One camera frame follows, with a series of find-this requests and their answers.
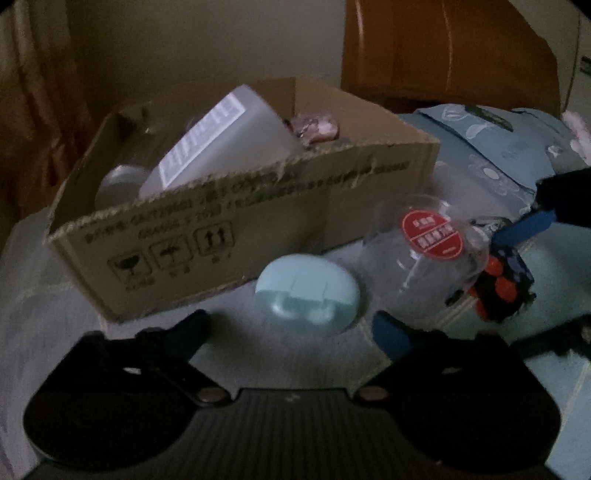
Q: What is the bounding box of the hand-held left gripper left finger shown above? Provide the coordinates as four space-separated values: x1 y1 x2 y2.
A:
50 309 228 408

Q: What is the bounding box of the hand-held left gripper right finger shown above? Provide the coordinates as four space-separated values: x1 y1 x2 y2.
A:
355 311 537 408

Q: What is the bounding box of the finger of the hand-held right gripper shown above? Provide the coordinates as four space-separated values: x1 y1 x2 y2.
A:
492 166 591 248
517 318 591 361

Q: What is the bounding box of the transparent red-label round container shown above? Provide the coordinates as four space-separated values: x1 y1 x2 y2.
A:
360 194 491 315

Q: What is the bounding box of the light blue plastic case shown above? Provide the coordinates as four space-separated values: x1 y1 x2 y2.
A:
255 253 363 334

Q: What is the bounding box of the brown cardboard box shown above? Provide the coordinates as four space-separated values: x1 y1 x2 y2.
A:
45 76 441 324

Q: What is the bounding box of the clear plastic jar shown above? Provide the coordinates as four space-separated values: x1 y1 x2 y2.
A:
95 164 151 211

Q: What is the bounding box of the white green-label medicine bottle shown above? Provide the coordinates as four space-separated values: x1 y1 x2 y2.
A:
139 84 304 200

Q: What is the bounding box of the pink pig toy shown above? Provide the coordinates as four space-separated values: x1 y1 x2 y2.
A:
284 112 341 148

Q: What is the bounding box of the blue floral pillow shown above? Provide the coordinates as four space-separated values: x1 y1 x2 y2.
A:
411 104 591 219

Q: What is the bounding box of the grey plush toy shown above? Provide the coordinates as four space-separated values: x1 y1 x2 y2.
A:
561 111 591 163

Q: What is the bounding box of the green patterned case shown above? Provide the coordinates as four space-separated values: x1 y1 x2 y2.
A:
462 105 514 133

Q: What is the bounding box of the wooden bed headboard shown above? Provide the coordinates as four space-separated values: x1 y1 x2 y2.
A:
341 0 562 117

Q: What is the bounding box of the beige patterned curtain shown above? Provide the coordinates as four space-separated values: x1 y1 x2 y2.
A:
0 0 93 222

